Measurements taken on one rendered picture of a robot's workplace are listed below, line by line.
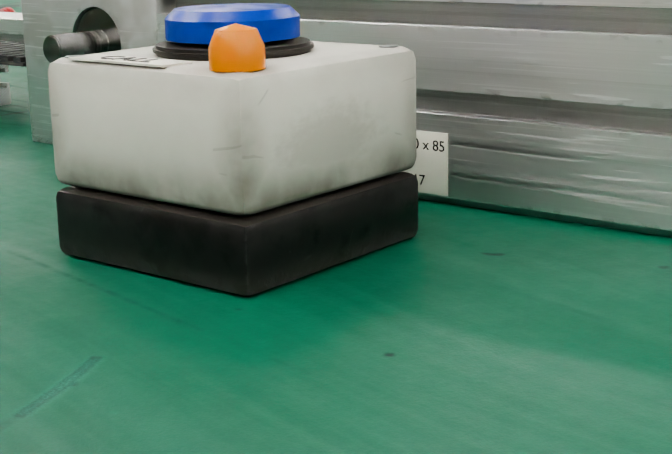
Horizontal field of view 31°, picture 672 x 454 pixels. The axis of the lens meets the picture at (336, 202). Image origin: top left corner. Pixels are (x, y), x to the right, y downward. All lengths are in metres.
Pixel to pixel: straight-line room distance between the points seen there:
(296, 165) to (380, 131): 0.04
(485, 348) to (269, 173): 0.08
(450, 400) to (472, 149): 0.17
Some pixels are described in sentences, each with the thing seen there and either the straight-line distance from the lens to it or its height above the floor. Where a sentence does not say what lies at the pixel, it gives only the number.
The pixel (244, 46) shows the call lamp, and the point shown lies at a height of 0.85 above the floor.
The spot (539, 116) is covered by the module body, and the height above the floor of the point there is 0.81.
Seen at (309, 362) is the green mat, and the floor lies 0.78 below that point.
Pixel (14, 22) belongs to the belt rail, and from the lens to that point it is 0.96.
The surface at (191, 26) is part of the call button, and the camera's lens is 0.35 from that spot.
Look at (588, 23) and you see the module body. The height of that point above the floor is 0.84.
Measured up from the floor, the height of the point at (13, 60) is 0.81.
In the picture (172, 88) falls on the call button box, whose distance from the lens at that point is 0.33.
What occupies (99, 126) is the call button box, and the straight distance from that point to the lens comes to 0.36.
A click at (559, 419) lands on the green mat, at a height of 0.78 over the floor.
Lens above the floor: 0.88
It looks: 13 degrees down
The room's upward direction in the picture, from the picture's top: 1 degrees counter-clockwise
